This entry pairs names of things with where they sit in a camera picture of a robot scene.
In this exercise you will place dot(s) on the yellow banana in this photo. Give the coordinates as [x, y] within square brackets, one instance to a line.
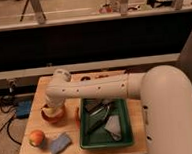
[50, 111]

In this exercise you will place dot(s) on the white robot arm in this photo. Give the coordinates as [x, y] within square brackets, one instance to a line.
[165, 92]

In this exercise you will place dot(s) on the red bowl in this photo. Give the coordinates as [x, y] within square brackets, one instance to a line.
[53, 119]

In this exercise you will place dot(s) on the grey cloth in tray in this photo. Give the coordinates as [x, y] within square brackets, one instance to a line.
[113, 127]

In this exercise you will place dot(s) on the green plastic tray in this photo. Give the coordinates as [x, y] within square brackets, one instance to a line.
[94, 116]

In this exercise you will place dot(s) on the blue sponge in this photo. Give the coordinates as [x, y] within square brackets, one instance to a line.
[60, 143]

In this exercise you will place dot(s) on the blue box on floor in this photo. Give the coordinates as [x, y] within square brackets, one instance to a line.
[23, 109]

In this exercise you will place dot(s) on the red yellow apple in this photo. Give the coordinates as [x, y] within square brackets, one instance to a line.
[36, 137]

